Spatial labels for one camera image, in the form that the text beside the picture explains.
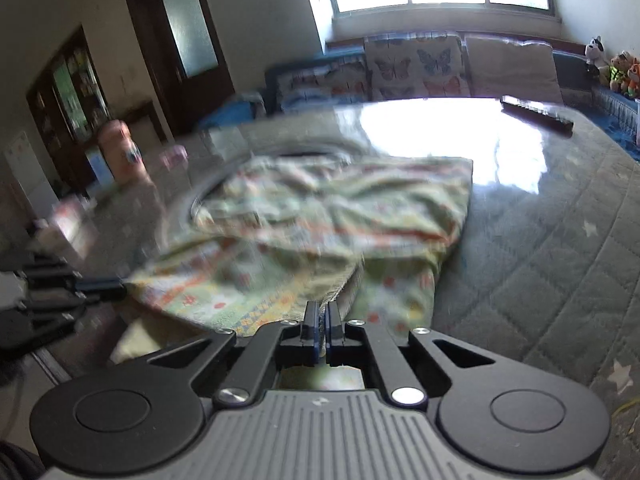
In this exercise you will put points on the grey striped clothing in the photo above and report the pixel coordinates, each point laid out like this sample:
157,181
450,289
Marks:
252,102

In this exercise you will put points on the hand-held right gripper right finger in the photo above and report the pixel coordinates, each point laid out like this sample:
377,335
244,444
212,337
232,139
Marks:
331,332

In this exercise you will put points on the white appliance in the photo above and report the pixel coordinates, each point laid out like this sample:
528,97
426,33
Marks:
27,170

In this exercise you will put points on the orange plush toy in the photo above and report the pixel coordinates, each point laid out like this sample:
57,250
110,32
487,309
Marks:
634,77

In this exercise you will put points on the plain beige cushion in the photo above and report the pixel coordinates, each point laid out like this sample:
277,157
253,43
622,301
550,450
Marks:
510,67

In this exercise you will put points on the black remote control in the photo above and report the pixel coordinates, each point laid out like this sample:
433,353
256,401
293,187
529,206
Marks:
535,112

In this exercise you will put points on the dark wooden door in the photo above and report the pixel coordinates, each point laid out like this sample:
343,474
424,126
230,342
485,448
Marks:
150,35

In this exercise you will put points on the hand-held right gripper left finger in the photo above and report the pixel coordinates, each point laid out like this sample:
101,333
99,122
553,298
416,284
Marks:
312,332

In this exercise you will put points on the dark blue sofa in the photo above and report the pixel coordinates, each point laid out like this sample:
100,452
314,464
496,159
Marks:
572,72

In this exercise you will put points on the black and white plush toy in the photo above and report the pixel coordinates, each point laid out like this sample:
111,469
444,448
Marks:
595,52

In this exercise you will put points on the wide butterfly print pillow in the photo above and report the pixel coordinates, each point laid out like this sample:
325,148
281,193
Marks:
320,82

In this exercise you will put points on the quilted grey table cover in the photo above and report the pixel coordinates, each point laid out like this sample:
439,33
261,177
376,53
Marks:
525,260

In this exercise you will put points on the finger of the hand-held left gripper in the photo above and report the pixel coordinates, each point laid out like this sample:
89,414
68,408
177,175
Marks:
100,286
95,298

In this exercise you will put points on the plush bear with yellow vest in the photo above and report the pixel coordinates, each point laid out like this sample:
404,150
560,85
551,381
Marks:
617,72

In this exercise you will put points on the blue cloth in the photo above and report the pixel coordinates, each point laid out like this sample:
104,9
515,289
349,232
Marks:
225,110

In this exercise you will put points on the wooden display cabinet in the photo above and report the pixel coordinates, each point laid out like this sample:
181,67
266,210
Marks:
55,105

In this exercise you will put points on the square butterfly print pillow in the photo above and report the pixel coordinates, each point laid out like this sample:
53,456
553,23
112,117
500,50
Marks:
415,65

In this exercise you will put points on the floral patterned green garment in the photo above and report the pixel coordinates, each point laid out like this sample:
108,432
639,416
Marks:
325,210

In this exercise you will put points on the tissue box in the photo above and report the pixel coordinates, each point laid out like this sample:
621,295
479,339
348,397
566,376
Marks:
70,220

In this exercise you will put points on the pink cartoon water bottle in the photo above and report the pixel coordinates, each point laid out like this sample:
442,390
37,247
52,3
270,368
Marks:
120,155

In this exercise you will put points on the light blue box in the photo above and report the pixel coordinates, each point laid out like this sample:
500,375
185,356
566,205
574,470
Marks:
97,165

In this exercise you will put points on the small pink item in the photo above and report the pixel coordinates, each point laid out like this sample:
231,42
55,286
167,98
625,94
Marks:
172,156

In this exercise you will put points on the round black induction cooker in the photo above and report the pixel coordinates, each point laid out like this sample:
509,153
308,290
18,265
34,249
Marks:
310,150

